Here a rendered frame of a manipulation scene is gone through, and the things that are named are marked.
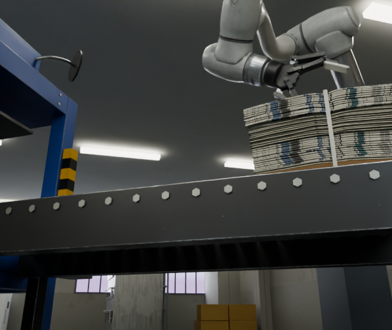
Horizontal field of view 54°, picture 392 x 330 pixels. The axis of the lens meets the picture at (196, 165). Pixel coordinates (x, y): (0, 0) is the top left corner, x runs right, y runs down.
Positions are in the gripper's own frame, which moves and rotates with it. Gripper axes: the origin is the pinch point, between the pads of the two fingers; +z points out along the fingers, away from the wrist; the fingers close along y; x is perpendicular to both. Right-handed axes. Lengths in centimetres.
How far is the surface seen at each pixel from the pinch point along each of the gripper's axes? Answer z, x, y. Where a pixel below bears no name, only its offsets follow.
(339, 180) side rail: 12.4, 29.4, 32.9
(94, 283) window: -525, -823, 264
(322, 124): 3.2, 15.1, 17.4
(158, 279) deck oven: -289, -639, 151
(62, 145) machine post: -112, -39, 40
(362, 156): 13.7, 15.1, 21.8
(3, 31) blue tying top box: -141, -5, 9
